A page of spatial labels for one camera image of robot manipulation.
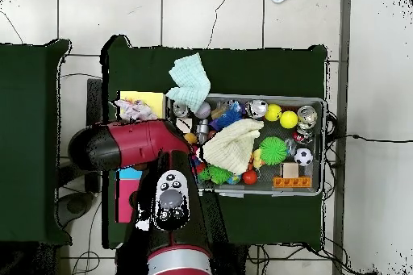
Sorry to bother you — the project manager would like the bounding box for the dark green cloth of side table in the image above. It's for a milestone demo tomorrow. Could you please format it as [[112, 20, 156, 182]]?
[[0, 39, 73, 245]]

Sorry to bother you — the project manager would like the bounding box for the silver drink can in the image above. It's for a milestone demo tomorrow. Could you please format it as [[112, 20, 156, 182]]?
[[296, 105, 318, 126], [245, 99, 269, 119]]

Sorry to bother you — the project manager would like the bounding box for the green spiky rubber ball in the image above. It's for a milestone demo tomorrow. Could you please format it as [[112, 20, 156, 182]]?
[[258, 135, 288, 166]]

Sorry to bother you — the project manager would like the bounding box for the black power cable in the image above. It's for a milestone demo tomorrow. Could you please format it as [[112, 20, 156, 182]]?
[[325, 132, 413, 144]]

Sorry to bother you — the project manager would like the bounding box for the black upright panel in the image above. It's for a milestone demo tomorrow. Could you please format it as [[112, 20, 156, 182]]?
[[85, 77, 103, 194]]

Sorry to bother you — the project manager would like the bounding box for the mint green muslin cloth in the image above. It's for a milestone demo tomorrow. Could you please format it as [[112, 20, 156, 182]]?
[[165, 52, 211, 114]]

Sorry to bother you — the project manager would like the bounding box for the light wooden block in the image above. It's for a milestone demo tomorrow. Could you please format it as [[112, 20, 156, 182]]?
[[281, 162, 300, 179]]

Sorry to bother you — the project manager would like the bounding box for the cream muslin cloth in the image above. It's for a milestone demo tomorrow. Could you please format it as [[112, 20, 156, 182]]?
[[201, 118, 265, 176]]

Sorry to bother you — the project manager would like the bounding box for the small red ball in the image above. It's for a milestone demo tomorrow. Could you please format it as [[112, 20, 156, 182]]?
[[241, 169, 259, 185]]

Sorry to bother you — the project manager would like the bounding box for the wooden box with three holes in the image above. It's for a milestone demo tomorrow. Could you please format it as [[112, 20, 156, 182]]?
[[115, 90, 167, 223]]

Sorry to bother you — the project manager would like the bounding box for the small black and white soccer ball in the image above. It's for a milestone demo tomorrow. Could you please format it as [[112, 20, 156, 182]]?
[[294, 148, 313, 167]]

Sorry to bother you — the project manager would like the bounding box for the yellow tennis ball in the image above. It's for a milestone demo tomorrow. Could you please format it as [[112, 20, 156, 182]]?
[[279, 110, 298, 130]]

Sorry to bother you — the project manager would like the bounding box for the white cloth with colourful dots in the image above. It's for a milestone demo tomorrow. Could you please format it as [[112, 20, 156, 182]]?
[[114, 98, 159, 122]]

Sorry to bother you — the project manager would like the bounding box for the silver wire mesh bin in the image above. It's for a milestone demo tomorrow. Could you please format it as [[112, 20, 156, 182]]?
[[167, 92, 326, 197]]

